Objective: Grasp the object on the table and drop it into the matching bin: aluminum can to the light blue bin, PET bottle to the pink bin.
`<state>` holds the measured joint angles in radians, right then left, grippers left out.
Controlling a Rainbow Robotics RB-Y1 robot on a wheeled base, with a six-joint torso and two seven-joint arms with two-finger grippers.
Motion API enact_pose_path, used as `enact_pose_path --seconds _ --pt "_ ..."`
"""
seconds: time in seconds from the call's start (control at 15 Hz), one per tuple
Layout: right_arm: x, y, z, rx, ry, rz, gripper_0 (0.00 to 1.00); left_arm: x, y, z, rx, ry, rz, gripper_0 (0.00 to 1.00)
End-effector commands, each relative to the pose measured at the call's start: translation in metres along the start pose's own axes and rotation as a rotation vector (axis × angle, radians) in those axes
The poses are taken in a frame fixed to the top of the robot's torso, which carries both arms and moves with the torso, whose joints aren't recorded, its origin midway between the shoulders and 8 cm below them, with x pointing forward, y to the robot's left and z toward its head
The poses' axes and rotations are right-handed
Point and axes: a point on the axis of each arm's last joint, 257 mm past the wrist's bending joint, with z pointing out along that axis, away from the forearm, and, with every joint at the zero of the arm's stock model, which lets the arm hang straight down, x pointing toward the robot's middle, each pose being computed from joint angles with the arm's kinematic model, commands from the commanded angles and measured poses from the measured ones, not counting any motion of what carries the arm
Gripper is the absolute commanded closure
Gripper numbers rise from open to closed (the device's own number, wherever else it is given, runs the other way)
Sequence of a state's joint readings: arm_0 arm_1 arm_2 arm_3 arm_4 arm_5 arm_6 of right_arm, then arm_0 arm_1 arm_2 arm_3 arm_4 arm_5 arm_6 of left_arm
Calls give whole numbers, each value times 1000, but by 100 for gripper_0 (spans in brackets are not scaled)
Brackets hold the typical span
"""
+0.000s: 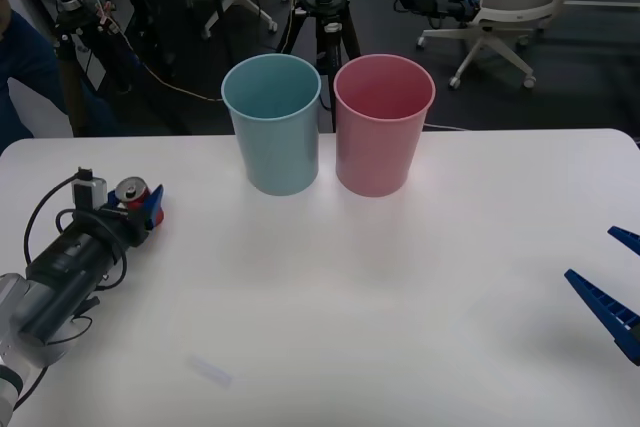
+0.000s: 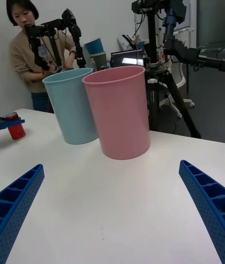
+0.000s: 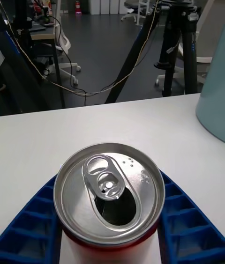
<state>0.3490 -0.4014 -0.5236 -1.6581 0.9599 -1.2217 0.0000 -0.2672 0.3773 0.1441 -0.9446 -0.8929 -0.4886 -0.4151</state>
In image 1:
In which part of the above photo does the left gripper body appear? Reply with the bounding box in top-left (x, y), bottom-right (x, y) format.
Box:
top-left (95, 204), bottom-right (152, 248)

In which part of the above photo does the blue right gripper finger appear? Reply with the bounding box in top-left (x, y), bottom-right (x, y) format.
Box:
top-left (607, 226), bottom-right (640, 255)
top-left (564, 268), bottom-right (640, 366)

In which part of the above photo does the red drink can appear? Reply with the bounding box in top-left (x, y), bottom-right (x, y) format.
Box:
top-left (113, 176), bottom-right (167, 228)

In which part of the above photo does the pale blue plastic bin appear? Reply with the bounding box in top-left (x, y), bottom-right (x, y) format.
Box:
top-left (221, 53), bottom-right (322, 197)

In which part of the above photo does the person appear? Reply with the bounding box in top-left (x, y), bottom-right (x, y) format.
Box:
top-left (0, 0), bottom-right (124, 141)

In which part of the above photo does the black tripod stand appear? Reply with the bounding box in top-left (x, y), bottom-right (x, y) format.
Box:
top-left (50, 0), bottom-right (174, 139)

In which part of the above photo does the pink plastic bin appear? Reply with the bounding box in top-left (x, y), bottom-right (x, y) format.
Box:
top-left (333, 53), bottom-right (436, 198)

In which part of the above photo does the thin yellow cable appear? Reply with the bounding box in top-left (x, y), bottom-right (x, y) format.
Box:
top-left (102, 0), bottom-right (306, 102)

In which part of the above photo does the black camera tripod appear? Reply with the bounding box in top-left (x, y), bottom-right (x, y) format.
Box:
top-left (276, 0), bottom-right (362, 133)

